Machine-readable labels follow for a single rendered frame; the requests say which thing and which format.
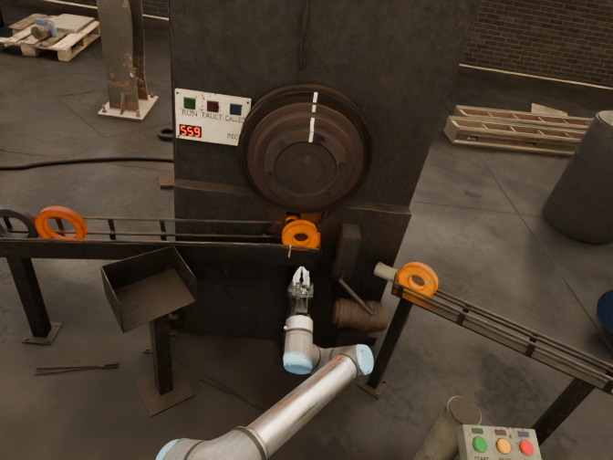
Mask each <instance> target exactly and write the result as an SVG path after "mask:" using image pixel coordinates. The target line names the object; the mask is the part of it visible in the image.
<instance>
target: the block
mask: <svg viewBox="0 0 613 460"><path fill-rule="evenodd" d="M360 241H361V235H360V231H359V226H358V225H353V224H344V223H343V224H341V225H340V228H339V231H338V239H337V242H336V246H335V250H334V254H333V257H332V261H331V276H332V278H333V279H335V280H338V277H339V275H340V274H341V273H343V274H344V275H345V276H344V277H343V279H342V280H344V281H349V280H350V277H351V273H352V270H353V266H354V264H355V260H356V257H357V253H358V248H359V245H360Z"/></svg>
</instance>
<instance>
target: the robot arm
mask: <svg viewBox="0 0 613 460"><path fill-rule="evenodd" d="M301 272H302V280H303V283H302V285H301V282H300V281H299V279H300V274H301ZM308 275H309V272H308V271H306V270H305V268H304V267H300V268H299V269H298V270H297V271H296V273H295V274H294V276H293V279H292V281H291V282H290V284H289V286H288V290H287V291H288V295H287V296H288V297H290V299H289V302H290V303H291V306H293V307H292V308H291V314H290V315H289V318H288V319H287V320H286V326H284V329H286V339H285V353H284V357H283V359H284V367H285V369H286V370H287V371H289V372H292V373H295V374H307V373H311V374H313V375H312V376H311V377H309V378H308V379H307V380H306V381H304V382H303V383H301V384H300V385H299V386H298V387H296V388H295V389H294V390H293V391H291V393H289V394H288V395H287V396H286V397H284V398H283V399H282V400H281V401H279V402H278V403H276V404H275V405H274V406H273V407H271V408H270V409H269V410H268V411H266V412H265V413H263V414H262V415H261V416H260V417H258V418H257V419H256V420H255V421H253V422H252V423H250V424H249V425H248V426H247V427H243V426H237V427H235V428H234V429H233V430H231V431H230V432H229V433H227V434H225V435H223V436H221V437H219V438H216V439H213V440H211V441H204V440H190V439H188V438H182V439H177V440H173V441H171V442H169V443H167V444H166V445H165V446H164V447H163V448H162V449H161V451H160V452H159V454H158V456H157V458H156V460H267V458H268V457H269V456H271V455H272V454H273V453H274V452H275V451H276V450H277V449H278V448H279V447H280V446H281V445H283V444H284V443H285V442H286V441H287V440H288V439H289V438H290V437H291V436H292V435H294V434H295V433H296V432H297V431H298V430H299V429H300V428H301V427H302V426H303V425H305V424H306V423H307V422H308V421H309V420H310V419H311V418H312V417H313V416H314V415H315V414H317V413H318V412H319V411H320V410H321V409H322V408H323V407H324V406H325V405H326V404H328V403H329V402H330V401H331V400H332V399H333V398H334V397H335V396H336V395H337V394H338V393H340V392H341V391H342V390H343V389H344V388H345V387H346V386H347V385H348V384H349V383H351V382H353V381H354V380H355V379H356V378H357V377H358V376H359V375H361V374H364V375H367V374H369V373H371V371H372V369H373V356H372V353H371V351H370V349H369V347H368V346H366V345H359V344H358V345H354V346H346V347H337V348H329V349H322V348H320V347H318V346H317V345H315V344H313V320H312V319H311V318H310V315H309V314H307V307H308V305H310V304H311V301H312V298H313V292H314V289H313V284H312V285H311V283H310V278H309V276H308Z"/></svg>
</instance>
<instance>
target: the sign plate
mask: <svg viewBox="0 0 613 460"><path fill-rule="evenodd" d="M184 98H187V99H195V109H187V108H184ZM207 101H213V102H218V112H213V111H207ZM231 104H233V105H239V106H241V115H233V114H230V110H231ZM250 108H251V99H247V98H240V97H234V96H227V95H221V94H214V93H208V92H201V91H195V90H188V89H176V90H175V113H176V138H181V139H188V140H196V141H208V142H216V143H222V144H230V145H237V144H238V140H239V136H240V133H241V129H242V126H243V123H244V120H245V118H246V116H247V114H248V113H249V111H250ZM182 126H185V127H182ZM181 127H182V130H185V131H182V130H181ZM189 127H191V128H189ZM188 128H189V131H188ZM195 128H199V129H200V132H195V131H199V129H195ZM194 129H195V131H194ZM185 132H186V134H185ZM183 133H184V134H185V135H184V134H183ZM199 133H200V136H199ZM189 134H192V136H191V135H189ZM195 135H198V136H199V137H198V136H195Z"/></svg>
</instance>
